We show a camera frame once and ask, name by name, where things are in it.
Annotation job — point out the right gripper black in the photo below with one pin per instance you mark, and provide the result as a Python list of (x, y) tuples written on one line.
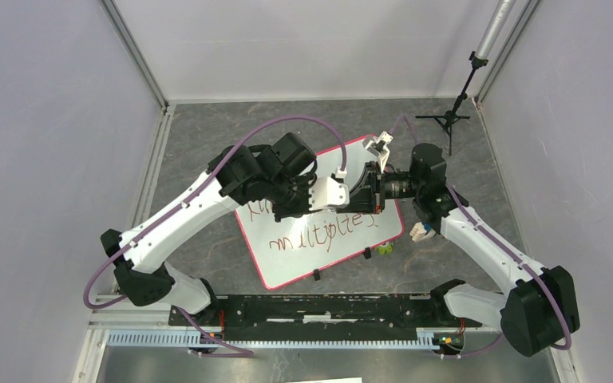
[(369, 190)]

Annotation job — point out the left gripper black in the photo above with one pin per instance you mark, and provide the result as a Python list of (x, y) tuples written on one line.
[(303, 208)]

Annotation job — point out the whiteboard with pink frame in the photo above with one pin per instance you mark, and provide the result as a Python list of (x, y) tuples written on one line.
[(292, 249)]

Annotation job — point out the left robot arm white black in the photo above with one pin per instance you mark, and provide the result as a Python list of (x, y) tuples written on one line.
[(280, 173)]

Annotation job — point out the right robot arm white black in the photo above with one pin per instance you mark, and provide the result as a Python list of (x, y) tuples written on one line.
[(536, 306)]

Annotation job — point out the green owl toy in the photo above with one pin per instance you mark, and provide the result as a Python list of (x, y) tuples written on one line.
[(385, 248)]

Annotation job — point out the colourful toy brick stack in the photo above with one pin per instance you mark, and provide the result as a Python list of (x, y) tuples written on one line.
[(420, 232)]

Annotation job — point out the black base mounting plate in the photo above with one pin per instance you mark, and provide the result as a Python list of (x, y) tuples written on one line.
[(326, 317)]

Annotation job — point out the grey metal pole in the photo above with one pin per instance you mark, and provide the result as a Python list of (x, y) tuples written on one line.
[(494, 27)]

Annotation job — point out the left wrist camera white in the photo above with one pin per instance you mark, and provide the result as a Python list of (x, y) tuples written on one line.
[(329, 193)]

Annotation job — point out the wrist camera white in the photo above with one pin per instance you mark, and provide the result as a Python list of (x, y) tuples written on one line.
[(329, 193), (379, 146)]

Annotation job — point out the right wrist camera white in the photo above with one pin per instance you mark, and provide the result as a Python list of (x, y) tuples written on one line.
[(379, 146)]

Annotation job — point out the black camera tripod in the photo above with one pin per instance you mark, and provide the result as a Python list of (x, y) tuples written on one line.
[(451, 116)]

